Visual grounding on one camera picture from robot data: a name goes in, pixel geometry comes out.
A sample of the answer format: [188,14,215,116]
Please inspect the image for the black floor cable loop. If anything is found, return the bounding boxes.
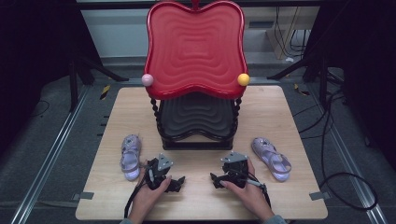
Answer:
[291,89,379,213]

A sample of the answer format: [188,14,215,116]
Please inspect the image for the thin black floor cable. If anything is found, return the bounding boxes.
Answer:
[28,99,51,119]

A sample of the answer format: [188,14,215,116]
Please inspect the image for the grey tape piece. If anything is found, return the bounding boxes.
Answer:
[72,191,95,202]
[308,190,332,202]

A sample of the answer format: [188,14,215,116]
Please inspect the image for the lilac child sandal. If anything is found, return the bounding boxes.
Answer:
[120,133,143,182]
[250,136,293,183]

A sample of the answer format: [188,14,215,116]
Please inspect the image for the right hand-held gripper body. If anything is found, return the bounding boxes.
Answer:
[219,151,250,189]

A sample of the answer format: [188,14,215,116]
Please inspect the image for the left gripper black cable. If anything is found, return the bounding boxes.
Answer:
[123,181,148,219]

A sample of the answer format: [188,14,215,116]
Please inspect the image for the person's left hand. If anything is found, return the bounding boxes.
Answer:
[129,160,173,220]

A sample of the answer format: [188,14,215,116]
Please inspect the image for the red and black shoe rack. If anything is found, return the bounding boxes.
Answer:
[141,0,251,151]

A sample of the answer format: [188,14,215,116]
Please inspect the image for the yellow black floor tape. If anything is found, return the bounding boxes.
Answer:
[99,84,112,101]
[293,82,311,97]

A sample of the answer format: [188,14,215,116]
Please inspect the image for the metal floor rail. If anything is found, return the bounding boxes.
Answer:
[306,84,389,224]
[9,84,92,224]

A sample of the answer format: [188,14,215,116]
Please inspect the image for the black metal stand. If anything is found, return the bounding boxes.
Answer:
[266,55,344,109]
[67,55,131,113]

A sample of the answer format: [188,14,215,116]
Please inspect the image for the grey vent panel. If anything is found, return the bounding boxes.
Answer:
[247,20,276,30]

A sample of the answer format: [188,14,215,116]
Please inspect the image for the person's right hand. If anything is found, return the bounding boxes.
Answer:
[219,158,276,220]

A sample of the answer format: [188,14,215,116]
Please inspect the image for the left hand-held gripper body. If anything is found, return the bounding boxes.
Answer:
[144,152,174,191]

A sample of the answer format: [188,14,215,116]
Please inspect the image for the hanging black cables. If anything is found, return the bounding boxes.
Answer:
[273,6,310,60]

